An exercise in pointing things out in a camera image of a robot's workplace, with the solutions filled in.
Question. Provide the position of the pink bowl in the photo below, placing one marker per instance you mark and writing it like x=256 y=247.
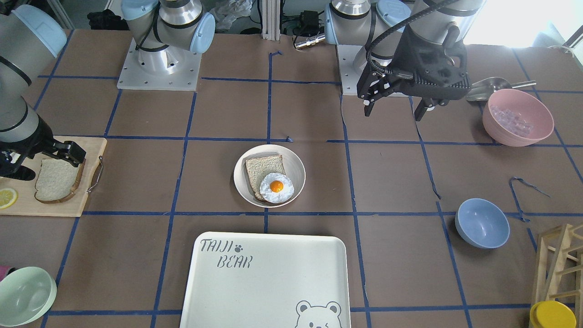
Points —
x=516 y=119

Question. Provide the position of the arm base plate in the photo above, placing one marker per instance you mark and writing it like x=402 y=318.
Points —
x=171 y=69
x=351 y=62

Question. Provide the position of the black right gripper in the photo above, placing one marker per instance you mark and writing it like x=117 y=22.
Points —
x=28 y=139

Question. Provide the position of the white bread slice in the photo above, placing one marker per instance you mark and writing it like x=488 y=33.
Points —
x=57 y=181

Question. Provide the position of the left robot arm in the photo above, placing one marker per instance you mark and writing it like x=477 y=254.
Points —
x=363 y=23

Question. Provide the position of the green bowl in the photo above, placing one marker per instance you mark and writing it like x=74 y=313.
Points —
x=25 y=295

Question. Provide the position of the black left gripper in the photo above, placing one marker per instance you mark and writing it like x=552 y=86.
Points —
x=403 y=51

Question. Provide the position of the yellow cup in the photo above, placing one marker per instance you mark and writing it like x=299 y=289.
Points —
x=551 y=314

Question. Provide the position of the blue bowl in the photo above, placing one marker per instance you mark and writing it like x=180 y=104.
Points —
x=482 y=224

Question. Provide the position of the cream round plate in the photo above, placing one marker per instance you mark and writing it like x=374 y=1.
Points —
x=293 y=167

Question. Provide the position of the pink cloth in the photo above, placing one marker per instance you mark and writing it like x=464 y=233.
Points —
x=5 y=271

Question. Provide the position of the metal scoop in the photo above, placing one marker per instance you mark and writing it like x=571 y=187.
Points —
x=482 y=90

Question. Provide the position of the wooden dish rack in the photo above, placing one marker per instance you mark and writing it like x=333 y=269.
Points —
x=559 y=254

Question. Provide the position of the fried egg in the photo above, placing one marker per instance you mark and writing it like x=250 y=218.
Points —
x=276 y=188

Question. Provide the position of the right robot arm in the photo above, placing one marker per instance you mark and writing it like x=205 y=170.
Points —
x=169 y=38

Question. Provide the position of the wooden cutting board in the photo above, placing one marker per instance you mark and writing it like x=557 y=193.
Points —
x=26 y=203

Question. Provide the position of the lemon slice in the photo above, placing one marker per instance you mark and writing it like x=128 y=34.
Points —
x=8 y=197

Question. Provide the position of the cream bear serving tray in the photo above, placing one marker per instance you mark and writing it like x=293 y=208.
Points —
x=263 y=280

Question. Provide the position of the bread slice in plate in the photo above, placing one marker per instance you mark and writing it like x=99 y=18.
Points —
x=258 y=168

